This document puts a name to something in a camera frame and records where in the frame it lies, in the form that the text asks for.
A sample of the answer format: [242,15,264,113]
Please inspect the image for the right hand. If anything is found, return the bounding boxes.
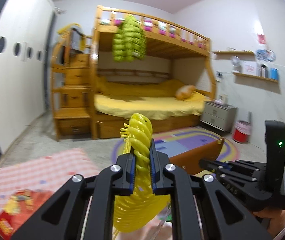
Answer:
[253,207,285,238]

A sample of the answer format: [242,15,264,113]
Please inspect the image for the red waste bin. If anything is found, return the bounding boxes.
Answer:
[232,120,251,143]

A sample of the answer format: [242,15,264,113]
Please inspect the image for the grey nightstand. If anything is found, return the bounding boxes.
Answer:
[200,101,238,132]

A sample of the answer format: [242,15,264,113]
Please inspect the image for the rainbow oval rug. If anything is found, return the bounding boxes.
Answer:
[112,126,240,170]

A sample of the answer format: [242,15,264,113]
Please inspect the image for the pink checkered tablecloth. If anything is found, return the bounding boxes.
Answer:
[0,148,99,212]

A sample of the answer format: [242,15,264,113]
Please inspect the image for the red snack wrapper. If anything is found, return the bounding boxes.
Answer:
[0,189,53,239]

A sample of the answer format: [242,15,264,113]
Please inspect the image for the orange plush pillow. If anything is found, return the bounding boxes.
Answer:
[175,85,196,100]

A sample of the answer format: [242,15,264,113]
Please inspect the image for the small white fan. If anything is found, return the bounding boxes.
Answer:
[231,56,241,73]

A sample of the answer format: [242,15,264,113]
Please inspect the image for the blue books on shelf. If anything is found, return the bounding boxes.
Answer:
[269,68,279,81]

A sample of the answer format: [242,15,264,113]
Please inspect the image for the yellow bed sheet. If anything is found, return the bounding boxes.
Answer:
[94,77,208,120]

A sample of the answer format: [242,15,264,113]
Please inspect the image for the wooden bunk bed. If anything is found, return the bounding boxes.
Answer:
[89,4,218,139]

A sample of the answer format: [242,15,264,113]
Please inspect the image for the wooden stair drawers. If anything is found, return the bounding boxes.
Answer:
[50,31,92,141]

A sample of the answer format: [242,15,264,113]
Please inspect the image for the green puffer jacket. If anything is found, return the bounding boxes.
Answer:
[112,15,147,62]

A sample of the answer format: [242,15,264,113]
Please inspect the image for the clothes pile on stairs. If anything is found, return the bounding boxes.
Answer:
[57,23,86,52]

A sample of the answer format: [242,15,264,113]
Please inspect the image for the white wardrobe with portholes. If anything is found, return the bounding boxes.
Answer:
[0,0,53,154]

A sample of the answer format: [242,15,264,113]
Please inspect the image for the lower wooden wall shelf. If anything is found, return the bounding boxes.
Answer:
[232,72,279,83]

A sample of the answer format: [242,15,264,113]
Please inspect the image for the wooden wall shelf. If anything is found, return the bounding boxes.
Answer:
[213,50,255,55]
[232,72,279,83]

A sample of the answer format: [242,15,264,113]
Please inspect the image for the upper wooden wall shelf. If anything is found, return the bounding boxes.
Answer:
[213,50,255,55]

